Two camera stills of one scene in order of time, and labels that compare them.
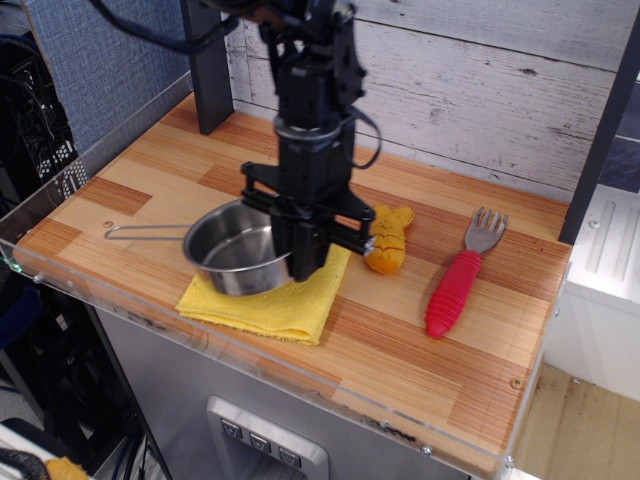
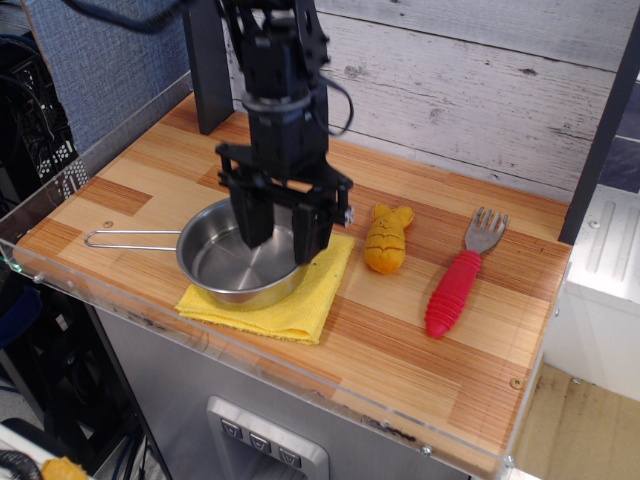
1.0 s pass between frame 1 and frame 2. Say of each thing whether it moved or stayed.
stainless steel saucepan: moved
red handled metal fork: stayed
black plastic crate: stayed
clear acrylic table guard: stayed
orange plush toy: stayed
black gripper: moved
